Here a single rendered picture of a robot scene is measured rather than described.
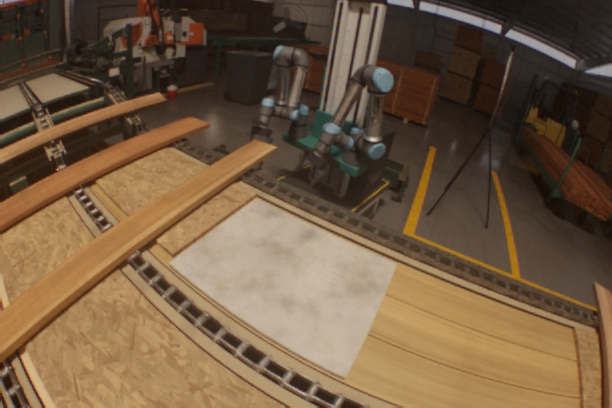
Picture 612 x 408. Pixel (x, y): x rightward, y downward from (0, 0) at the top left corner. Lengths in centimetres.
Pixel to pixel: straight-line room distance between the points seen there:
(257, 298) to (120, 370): 43
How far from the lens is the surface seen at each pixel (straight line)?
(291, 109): 174
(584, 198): 459
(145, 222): 100
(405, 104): 584
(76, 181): 139
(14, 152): 193
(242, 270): 85
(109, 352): 80
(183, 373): 72
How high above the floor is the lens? 150
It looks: 31 degrees down
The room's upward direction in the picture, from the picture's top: 9 degrees clockwise
